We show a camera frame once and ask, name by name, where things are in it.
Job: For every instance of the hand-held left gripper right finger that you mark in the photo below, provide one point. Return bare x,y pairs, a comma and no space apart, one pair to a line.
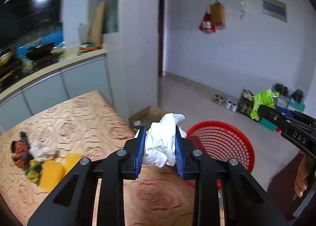
179,152

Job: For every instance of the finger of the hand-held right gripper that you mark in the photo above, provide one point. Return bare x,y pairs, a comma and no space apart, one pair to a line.
303,118
270,113

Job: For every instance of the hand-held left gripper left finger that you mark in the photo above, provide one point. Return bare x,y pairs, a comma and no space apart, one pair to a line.
139,152

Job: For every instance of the green snack wrapper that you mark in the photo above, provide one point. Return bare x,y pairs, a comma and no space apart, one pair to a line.
264,97

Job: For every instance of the white paper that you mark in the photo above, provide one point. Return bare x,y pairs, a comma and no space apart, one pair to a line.
160,142

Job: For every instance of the red plastic mesh basket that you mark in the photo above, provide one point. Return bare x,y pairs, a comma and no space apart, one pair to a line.
222,139

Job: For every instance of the white plastic bag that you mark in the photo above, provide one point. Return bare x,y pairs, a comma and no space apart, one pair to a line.
42,153

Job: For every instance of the green yellow wrapper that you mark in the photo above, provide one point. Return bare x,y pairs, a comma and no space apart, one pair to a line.
33,170

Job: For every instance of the orange brown wrapper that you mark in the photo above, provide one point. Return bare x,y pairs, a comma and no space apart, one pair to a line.
21,148

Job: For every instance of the person's right hand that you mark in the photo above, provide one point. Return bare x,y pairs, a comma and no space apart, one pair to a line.
301,179

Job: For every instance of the stack of shoe boxes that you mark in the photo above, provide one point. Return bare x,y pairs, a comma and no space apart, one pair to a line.
296,105

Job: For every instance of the dark grey shoe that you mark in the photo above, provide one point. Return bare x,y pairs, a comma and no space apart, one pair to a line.
297,95

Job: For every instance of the cluster of assorted shoes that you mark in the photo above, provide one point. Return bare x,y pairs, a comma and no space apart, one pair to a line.
246,96

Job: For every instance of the white shoe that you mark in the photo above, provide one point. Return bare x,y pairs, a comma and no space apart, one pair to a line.
234,107
228,104

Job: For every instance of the cardboard box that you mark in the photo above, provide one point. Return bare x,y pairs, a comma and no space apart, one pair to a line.
145,114

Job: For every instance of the beige shoe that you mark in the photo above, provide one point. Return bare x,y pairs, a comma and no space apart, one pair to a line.
221,100
215,98

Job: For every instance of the rose patterned tablecloth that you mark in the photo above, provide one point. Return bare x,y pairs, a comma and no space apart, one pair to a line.
74,122

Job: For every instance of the kitchen counter cabinet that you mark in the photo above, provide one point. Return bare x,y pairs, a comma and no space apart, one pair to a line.
81,75

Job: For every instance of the grey electrical panel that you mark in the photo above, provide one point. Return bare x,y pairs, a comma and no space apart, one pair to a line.
274,8

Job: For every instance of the red hanging bag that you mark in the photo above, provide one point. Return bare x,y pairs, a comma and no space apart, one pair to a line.
206,26

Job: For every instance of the brown paper bag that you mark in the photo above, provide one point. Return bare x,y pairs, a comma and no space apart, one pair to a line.
217,14

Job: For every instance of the small orange tray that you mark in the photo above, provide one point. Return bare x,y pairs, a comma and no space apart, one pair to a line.
88,47

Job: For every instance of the dark wooden door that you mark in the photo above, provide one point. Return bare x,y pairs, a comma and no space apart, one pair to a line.
161,26

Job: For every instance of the translucent plastic bottle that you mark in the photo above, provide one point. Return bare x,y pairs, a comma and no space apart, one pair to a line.
83,33

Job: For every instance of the black gas stove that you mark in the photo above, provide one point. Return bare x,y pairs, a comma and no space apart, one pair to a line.
37,65

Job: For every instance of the wooden cutting board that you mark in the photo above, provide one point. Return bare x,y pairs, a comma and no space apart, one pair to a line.
97,23

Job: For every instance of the black wok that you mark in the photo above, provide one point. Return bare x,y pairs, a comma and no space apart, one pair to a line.
39,52

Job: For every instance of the black range hood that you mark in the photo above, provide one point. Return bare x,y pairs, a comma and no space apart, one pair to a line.
32,3

